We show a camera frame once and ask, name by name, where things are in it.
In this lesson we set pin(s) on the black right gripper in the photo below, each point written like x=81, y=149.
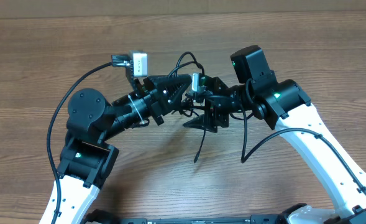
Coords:
x=219, y=104

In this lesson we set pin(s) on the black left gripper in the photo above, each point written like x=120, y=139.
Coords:
x=153, y=104

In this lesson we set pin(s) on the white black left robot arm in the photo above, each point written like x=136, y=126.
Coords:
x=87, y=159

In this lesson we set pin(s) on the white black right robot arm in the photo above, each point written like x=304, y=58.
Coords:
x=290, y=114

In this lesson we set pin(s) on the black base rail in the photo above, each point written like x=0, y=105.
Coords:
x=201, y=221

